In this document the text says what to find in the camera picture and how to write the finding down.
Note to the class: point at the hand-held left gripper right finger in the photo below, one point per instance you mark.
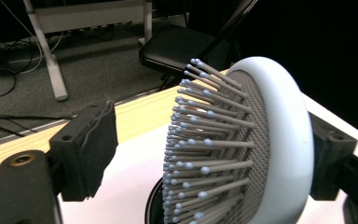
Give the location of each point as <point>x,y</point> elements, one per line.
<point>329,155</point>

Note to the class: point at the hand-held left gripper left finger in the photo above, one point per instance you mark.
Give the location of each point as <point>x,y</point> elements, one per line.
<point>87,149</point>

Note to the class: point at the light blue hairbrush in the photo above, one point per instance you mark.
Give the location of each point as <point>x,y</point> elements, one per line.
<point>248,146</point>

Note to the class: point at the light wooden table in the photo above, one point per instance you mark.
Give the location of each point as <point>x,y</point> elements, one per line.
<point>136,115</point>

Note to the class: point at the black folding chair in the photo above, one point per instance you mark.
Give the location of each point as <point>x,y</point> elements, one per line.
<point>174,46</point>

